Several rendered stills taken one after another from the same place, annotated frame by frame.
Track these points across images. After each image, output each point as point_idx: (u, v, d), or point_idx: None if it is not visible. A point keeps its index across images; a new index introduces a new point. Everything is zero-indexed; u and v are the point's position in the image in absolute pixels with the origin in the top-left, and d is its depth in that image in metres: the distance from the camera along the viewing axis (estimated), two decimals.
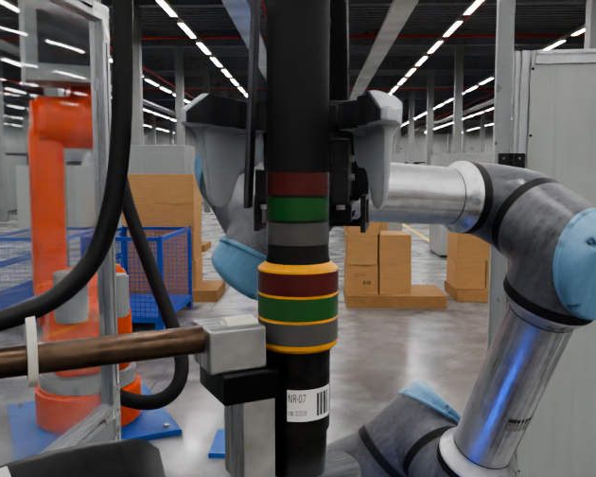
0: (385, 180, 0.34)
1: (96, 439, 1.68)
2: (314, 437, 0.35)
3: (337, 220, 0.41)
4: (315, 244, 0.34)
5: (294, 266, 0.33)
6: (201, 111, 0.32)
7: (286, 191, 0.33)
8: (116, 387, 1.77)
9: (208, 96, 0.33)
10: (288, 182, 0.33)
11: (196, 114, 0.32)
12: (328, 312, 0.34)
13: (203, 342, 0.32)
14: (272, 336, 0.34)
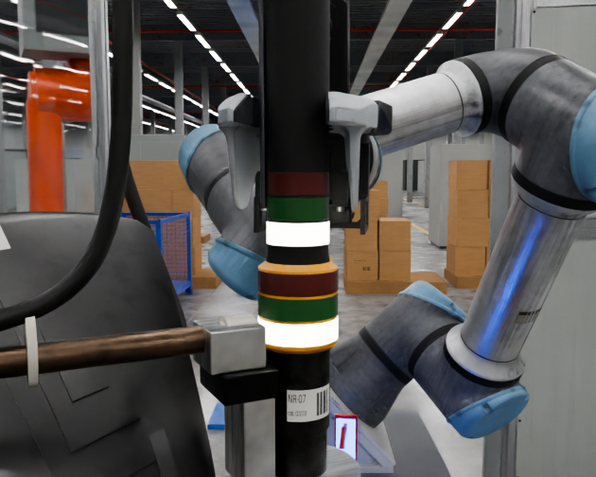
0: (353, 182, 0.34)
1: None
2: (314, 437, 0.35)
3: (337, 221, 0.41)
4: (315, 244, 0.34)
5: (294, 266, 0.33)
6: (243, 111, 0.32)
7: (286, 191, 0.33)
8: None
9: (248, 96, 0.32)
10: (288, 182, 0.33)
11: (240, 114, 0.31)
12: (328, 312, 0.34)
13: (203, 342, 0.32)
14: (272, 336, 0.34)
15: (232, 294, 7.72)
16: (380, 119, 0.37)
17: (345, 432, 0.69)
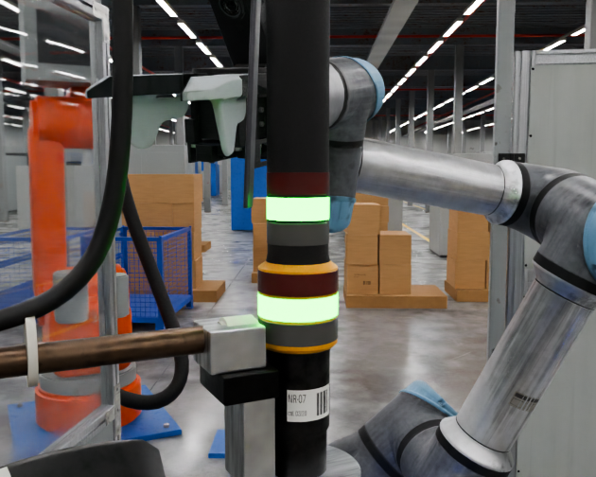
0: (220, 137, 0.48)
1: (96, 439, 1.68)
2: (314, 437, 0.35)
3: (241, 157, 0.56)
4: (315, 244, 0.34)
5: (294, 266, 0.33)
6: (100, 89, 0.49)
7: (286, 191, 0.33)
8: (116, 387, 1.77)
9: (108, 79, 0.49)
10: (288, 182, 0.33)
11: (96, 93, 0.49)
12: (328, 312, 0.34)
13: (203, 342, 0.32)
14: (272, 336, 0.34)
15: (233, 309, 7.74)
16: None
17: None
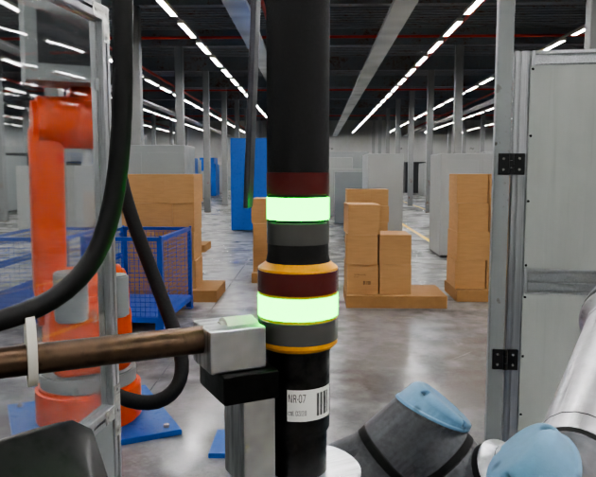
0: None
1: (96, 439, 1.68)
2: (314, 437, 0.35)
3: None
4: (315, 244, 0.34)
5: (294, 266, 0.33)
6: None
7: (286, 191, 0.33)
8: (116, 387, 1.77)
9: None
10: (288, 182, 0.33)
11: None
12: (328, 312, 0.34)
13: (203, 342, 0.32)
14: (272, 336, 0.34)
15: (233, 309, 7.74)
16: None
17: None
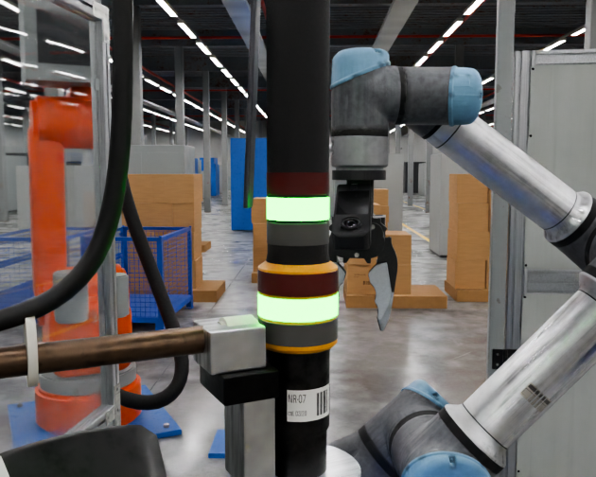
0: None
1: None
2: (314, 437, 0.35)
3: None
4: (315, 244, 0.34)
5: (294, 266, 0.33)
6: None
7: (286, 191, 0.33)
8: (116, 387, 1.77)
9: None
10: (288, 182, 0.33)
11: None
12: (328, 312, 0.34)
13: (203, 342, 0.32)
14: (272, 336, 0.34)
15: (233, 309, 7.74)
16: (394, 275, 0.85)
17: None
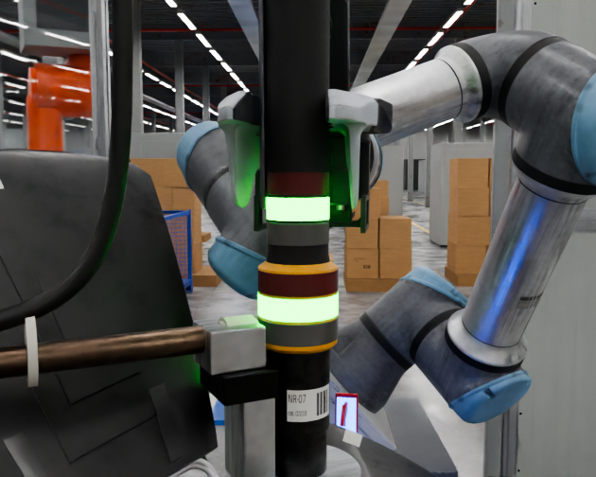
0: (353, 180, 0.34)
1: None
2: (314, 437, 0.35)
3: (337, 220, 0.41)
4: (315, 244, 0.34)
5: (294, 266, 0.33)
6: (243, 108, 0.32)
7: (286, 191, 0.33)
8: None
9: (248, 93, 0.32)
10: (288, 182, 0.33)
11: (240, 112, 0.31)
12: (328, 312, 0.34)
13: (203, 342, 0.32)
14: (272, 336, 0.34)
15: None
16: (380, 117, 0.37)
17: (346, 411, 0.69)
